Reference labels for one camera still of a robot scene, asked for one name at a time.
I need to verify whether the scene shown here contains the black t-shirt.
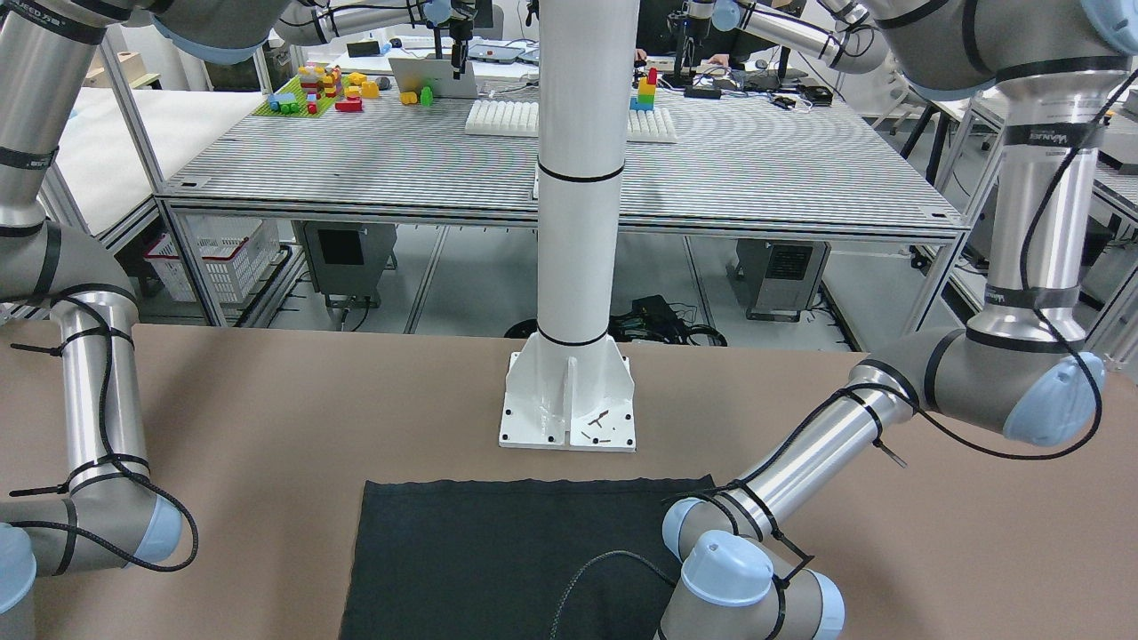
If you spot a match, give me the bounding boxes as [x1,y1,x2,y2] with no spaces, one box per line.
[339,476,714,639]

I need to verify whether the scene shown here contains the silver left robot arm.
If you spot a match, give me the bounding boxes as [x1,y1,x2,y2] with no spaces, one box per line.
[655,1,1135,639]

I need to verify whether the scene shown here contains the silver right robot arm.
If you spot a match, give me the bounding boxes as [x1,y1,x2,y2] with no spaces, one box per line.
[1,1,287,639]

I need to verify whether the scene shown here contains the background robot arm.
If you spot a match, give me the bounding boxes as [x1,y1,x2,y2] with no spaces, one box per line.
[685,1,890,76]

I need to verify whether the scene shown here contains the grey striped work table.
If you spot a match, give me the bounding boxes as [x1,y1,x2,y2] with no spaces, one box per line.
[158,91,968,333]

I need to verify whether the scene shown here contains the white plastic basket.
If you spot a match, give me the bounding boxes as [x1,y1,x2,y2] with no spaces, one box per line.
[145,216,279,304]

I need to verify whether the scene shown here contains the colourful toy brick set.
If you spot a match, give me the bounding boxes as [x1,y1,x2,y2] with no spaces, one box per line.
[251,64,388,118]

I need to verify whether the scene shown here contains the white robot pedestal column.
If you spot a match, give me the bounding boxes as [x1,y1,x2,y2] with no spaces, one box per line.
[498,1,640,452]

